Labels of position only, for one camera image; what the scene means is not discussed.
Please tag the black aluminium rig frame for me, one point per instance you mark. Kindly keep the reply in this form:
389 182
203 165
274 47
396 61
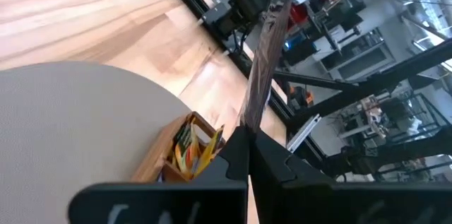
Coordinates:
388 79

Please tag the blackcurrant tea packet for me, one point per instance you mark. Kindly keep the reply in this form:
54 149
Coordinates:
268 58

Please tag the grey shelf unit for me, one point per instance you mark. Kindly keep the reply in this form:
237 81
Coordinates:
356 58

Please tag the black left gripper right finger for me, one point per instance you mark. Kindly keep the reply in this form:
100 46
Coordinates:
318 203

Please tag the wooden tea organizer box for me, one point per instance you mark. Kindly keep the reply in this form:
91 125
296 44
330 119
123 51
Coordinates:
155 160

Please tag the orange and black device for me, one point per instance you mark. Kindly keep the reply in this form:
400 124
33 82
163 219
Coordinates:
300 97

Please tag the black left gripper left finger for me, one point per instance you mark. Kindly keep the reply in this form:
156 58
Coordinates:
176 203

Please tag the round grey table mat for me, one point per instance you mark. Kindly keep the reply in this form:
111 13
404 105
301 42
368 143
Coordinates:
70 128

